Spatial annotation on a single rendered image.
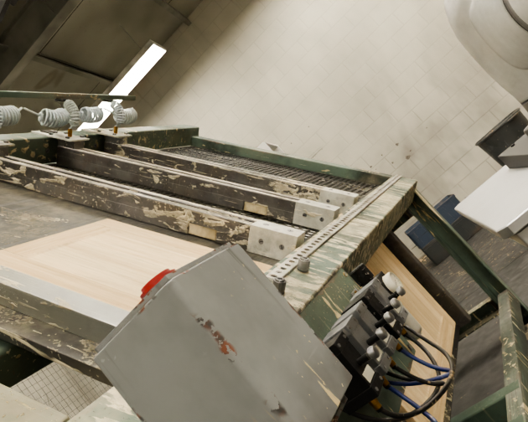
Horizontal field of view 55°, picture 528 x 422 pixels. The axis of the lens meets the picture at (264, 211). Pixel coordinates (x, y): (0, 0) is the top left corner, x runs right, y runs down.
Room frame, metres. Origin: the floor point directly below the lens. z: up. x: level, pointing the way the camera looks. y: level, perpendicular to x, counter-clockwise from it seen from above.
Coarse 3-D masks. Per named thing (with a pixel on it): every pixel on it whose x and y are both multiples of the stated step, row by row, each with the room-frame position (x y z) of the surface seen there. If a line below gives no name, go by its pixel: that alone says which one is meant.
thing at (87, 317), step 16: (0, 272) 0.83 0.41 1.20; (16, 272) 0.84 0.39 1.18; (0, 288) 0.80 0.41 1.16; (16, 288) 0.79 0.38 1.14; (32, 288) 0.79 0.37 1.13; (48, 288) 0.80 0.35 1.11; (64, 288) 0.81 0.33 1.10; (16, 304) 0.79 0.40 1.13; (32, 304) 0.78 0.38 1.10; (48, 304) 0.77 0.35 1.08; (64, 304) 0.77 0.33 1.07; (80, 304) 0.78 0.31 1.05; (96, 304) 0.79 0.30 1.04; (48, 320) 0.78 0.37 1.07; (64, 320) 0.77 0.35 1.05; (80, 320) 0.76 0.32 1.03; (96, 320) 0.75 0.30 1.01; (112, 320) 0.75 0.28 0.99; (80, 336) 0.76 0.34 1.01; (96, 336) 0.75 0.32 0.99
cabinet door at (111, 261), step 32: (96, 224) 1.19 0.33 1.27; (128, 224) 1.23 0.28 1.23; (0, 256) 0.93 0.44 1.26; (32, 256) 0.96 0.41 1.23; (64, 256) 0.99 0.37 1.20; (96, 256) 1.02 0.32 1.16; (128, 256) 1.05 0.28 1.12; (160, 256) 1.08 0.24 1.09; (192, 256) 1.11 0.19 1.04; (96, 288) 0.88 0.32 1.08; (128, 288) 0.91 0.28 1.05
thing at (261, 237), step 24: (0, 120) 1.44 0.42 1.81; (0, 144) 1.46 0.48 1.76; (0, 168) 1.44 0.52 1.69; (24, 168) 1.41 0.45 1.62; (48, 168) 1.43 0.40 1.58; (48, 192) 1.40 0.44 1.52; (72, 192) 1.37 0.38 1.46; (96, 192) 1.35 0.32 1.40; (120, 192) 1.32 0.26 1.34; (144, 192) 1.35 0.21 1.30; (144, 216) 1.32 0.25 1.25; (168, 216) 1.29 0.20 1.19; (192, 216) 1.27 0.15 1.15; (216, 216) 1.25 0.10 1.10; (240, 216) 1.28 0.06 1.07; (216, 240) 1.27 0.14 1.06; (240, 240) 1.25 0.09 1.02; (264, 240) 1.22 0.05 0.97; (288, 240) 1.20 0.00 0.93
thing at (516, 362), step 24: (408, 216) 2.43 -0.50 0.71; (432, 216) 2.47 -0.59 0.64; (384, 240) 2.34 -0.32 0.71; (456, 240) 2.47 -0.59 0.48; (408, 264) 2.34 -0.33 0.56; (480, 264) 2.47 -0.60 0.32; (432, 288) 2.34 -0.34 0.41; (504, 288) 2.47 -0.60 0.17; (456, 312) 2.33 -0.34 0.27; (480, 312) 2.53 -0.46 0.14; (504, 312) 2.19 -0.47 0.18; (456, 336) 2.24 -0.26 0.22; (504, 336) 1.99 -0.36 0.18; (456, 360) 2.06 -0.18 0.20; (504, 360) 1.82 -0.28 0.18
